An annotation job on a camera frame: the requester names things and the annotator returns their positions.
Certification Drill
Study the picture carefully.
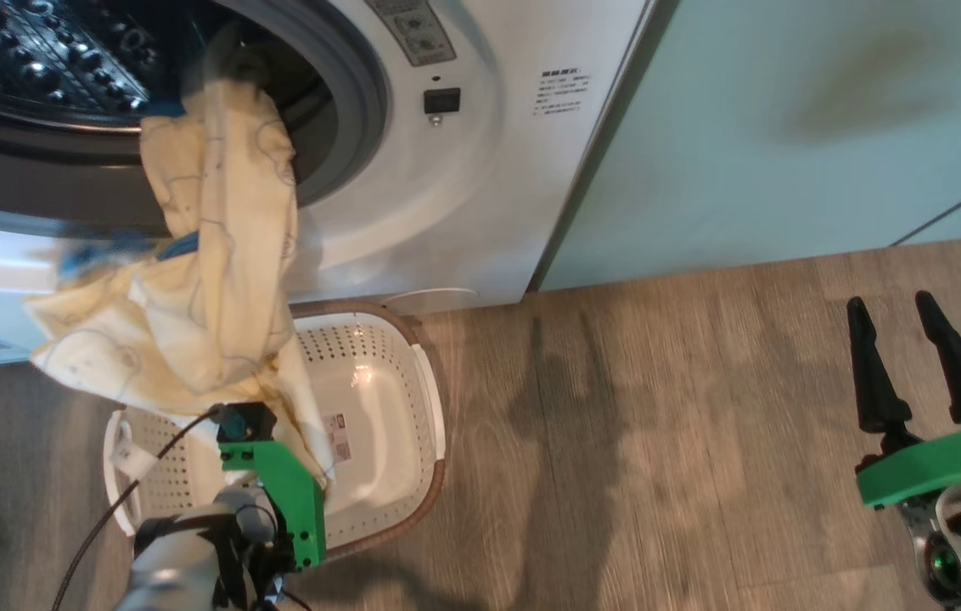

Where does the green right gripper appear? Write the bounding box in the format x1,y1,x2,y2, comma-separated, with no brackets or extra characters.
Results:
847,291,961,510

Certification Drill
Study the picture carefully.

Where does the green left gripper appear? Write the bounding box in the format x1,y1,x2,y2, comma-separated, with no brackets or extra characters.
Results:
219,440,329,571

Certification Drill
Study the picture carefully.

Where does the cream printed garment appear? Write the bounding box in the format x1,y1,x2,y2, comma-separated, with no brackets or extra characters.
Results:
22,25,337,489

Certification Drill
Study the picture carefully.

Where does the paper label in basket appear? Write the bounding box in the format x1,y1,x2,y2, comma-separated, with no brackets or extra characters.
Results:
323,413,354,463

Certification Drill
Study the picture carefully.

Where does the white perforated laundry basket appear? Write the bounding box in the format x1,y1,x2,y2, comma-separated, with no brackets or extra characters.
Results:
103,299,447,561

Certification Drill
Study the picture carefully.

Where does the white washing machine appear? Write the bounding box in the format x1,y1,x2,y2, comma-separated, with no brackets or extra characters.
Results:
0,0,660,366

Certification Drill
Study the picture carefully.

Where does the grey rubber door gasket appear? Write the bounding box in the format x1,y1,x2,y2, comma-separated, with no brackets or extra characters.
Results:
0,0,392,238

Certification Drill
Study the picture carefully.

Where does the white round filter cover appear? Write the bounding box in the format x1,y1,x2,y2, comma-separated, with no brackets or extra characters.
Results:
383,287,479,311

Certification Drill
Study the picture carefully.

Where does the small printed text sticker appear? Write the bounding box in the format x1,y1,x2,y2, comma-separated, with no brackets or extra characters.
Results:
531,68,592,117

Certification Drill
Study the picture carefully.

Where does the grey warning sticker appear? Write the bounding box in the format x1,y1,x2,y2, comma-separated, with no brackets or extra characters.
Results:
364,0,458,67

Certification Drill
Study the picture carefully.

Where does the perforated steel drum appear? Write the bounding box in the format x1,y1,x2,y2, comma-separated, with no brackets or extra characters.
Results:
0,0,193,128

